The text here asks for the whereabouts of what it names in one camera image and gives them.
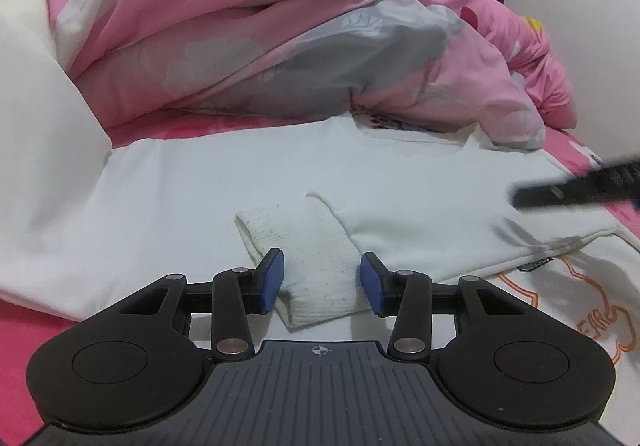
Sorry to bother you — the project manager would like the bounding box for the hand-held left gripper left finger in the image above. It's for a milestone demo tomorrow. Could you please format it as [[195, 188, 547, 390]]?
[[119, 247, 286, 362]]

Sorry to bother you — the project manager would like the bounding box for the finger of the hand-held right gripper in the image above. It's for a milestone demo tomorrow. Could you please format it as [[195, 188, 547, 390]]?
[[512, 152, 640, 212]]

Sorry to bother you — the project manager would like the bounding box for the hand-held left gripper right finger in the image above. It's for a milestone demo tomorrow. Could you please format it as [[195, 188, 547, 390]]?
[[361, 251, 526, 363]]

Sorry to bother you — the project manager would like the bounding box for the white sweatshirt orange bear outline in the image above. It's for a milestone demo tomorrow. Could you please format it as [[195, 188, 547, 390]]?
[[0, 11, 640, 377]]

